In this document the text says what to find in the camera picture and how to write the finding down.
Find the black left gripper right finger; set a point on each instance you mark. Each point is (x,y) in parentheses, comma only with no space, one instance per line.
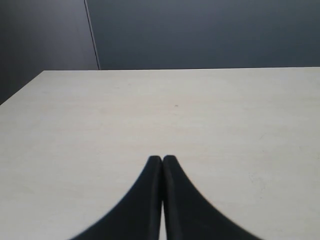
(188,215)

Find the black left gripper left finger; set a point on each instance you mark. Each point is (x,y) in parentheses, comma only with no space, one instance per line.
(137,216)

